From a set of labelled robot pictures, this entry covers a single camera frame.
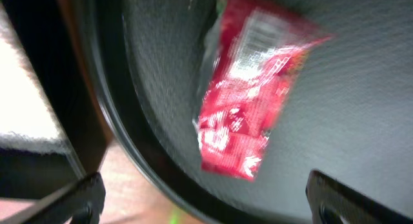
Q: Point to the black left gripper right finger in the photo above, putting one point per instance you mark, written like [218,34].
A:
[333,202]

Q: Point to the red snack wrapper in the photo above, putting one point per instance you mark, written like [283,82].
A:
[253,55]

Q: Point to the black rectangular tray bin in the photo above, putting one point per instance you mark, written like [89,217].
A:
[34,168]

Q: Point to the round black tray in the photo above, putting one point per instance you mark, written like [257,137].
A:
[349,115]

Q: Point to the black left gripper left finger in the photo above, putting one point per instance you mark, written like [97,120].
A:
[79,202]

